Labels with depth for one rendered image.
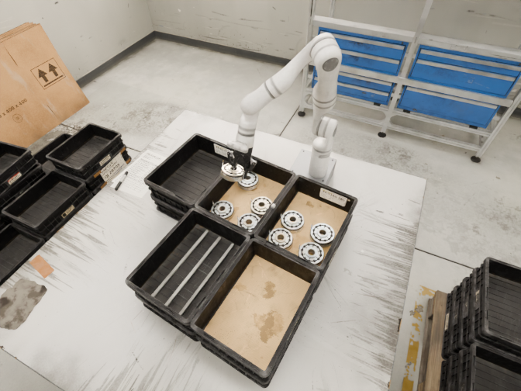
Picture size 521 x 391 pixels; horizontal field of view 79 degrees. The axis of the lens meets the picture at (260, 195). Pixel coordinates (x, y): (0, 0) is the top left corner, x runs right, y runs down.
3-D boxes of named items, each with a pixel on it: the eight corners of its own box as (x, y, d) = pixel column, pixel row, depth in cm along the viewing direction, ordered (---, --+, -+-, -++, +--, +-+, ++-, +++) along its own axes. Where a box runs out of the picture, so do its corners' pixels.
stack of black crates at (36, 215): (75, 200, 241) (53, 168, 215) (105, 213, 232) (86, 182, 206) (31, 241, 218) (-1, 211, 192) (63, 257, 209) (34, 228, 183)
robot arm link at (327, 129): (341, 116, 141) (334, 146, 154) (321, 110, 144) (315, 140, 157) (334, 128, 136) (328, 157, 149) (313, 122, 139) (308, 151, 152)
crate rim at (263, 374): (252, 239, 127) (252, 236, 126) (320, 275, 117) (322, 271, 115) (188, 327, 106) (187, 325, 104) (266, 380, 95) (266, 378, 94)
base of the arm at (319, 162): (310, 164, 169) (314, 139, 156) (327, 167, 167) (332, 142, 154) (306, 175, 163) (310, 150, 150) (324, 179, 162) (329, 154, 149)
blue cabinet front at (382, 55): (312, 87, 306) (319, 25, 263) (388, 105, 285) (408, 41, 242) (310, 88, 304) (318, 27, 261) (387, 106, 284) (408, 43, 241)
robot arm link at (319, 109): (317, 81, 126) (339, 88, 123) (316, 121, 151) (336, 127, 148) (308, 99, 123) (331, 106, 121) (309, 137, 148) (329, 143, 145)
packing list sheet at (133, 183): (145, 149, 194) (144, 148, 194) (176, 160, 188) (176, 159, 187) (107, 185, 175) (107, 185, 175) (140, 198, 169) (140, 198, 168)
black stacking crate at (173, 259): (197, 223, 145) (192, 207, 136) (252, 251, 135) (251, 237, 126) (133, 295, 123) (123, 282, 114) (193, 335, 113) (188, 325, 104)
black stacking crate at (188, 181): (199, 149, 177) (195, 133, 168) (243, 168, 167) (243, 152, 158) (149, 196, 155) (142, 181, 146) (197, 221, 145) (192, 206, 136)
